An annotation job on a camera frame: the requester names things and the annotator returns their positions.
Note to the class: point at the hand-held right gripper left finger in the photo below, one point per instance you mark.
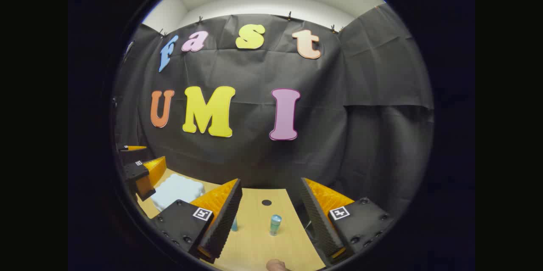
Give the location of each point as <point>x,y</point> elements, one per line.
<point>225,220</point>

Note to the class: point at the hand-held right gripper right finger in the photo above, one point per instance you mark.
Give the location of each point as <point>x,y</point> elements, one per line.
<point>318,220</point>

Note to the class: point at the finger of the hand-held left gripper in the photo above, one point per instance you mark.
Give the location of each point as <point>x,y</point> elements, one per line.
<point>135,148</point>
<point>135,171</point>

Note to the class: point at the white blue cream tube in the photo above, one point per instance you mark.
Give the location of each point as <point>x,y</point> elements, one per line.
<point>234,225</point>

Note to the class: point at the blue clear lotion bottle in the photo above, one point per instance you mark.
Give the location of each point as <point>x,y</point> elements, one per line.
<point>275,225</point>

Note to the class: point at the black table grommet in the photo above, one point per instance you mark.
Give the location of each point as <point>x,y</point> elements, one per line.
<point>266,202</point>

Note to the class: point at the black backdrop cloth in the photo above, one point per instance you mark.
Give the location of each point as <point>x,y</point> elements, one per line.
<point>254,156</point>

